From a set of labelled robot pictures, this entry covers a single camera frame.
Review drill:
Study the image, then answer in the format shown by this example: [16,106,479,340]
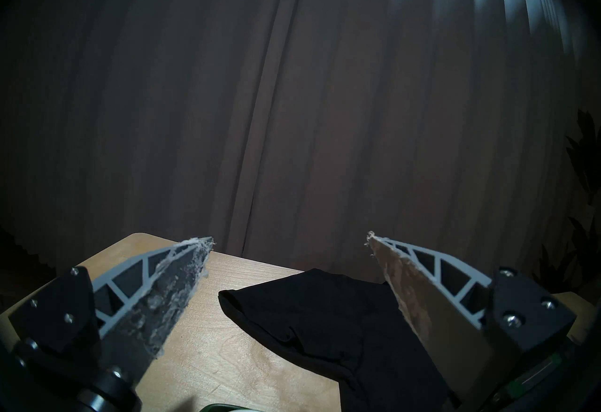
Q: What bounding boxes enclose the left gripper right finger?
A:
[366,231,577,404]

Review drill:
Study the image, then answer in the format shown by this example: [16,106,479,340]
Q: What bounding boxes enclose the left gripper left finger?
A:
[8,236,215,390]

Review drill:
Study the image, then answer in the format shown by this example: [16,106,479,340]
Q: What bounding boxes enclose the black short-sleeve t-shirt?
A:
[218,268,463,412]

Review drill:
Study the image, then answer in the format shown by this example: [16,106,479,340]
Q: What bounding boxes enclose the tall dark leafy plant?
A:
[533,108,601,294]

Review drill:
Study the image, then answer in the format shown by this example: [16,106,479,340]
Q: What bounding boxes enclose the grey pleated curtain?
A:
[0,0,592,285]

